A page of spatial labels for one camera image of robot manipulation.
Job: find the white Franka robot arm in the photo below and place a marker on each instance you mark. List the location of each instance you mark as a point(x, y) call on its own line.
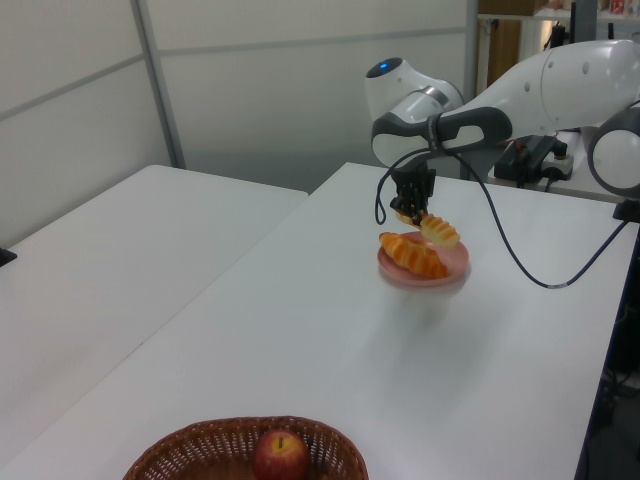
point(565, 85)

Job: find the brown wooden panel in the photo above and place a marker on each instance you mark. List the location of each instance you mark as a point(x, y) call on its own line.
point(504, 50)

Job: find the ribbed toy bread roll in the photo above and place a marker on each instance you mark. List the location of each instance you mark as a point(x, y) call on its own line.
point(440, 230)

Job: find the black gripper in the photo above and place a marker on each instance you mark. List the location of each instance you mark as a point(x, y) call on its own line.
point(412, 182)

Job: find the black monitor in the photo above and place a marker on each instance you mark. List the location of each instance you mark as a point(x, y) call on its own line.
point(582, 20)

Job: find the braided toy bread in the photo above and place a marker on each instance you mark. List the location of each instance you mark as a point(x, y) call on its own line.
point(410, 255)

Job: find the pink plate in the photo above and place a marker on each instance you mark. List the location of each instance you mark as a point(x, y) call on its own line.
point(455, 260)

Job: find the black stand base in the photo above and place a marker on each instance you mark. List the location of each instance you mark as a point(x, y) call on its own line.
point(627, 210)

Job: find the red toy apple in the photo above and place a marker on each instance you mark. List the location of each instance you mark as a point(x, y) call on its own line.
point(280, 457)

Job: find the brown woven basket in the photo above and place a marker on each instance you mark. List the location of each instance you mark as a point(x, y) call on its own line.
point(200, 440)

